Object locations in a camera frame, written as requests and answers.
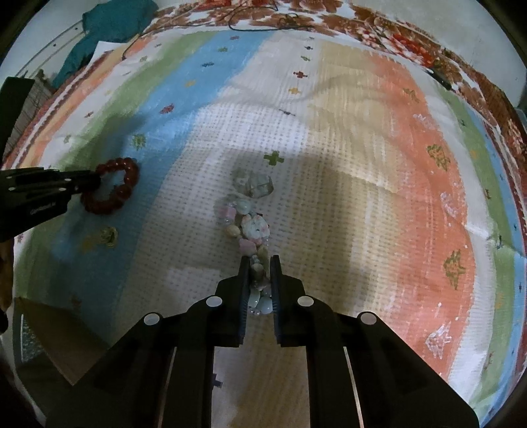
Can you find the teal cloth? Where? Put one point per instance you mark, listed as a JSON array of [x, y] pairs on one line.
[[107, 20]]

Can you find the grey plaid pillow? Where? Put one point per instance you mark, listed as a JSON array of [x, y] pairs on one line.
[[35, 98]]

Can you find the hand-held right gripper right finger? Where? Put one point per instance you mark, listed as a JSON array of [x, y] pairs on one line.
[[276, 288]]

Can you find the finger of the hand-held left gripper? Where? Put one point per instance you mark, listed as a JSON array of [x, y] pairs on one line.
[[82, 181]]

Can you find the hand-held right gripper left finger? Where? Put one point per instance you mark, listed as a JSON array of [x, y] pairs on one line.
[[245, 288]]

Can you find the striped pastel mat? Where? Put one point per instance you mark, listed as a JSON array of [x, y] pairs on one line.
[[350, 164]]

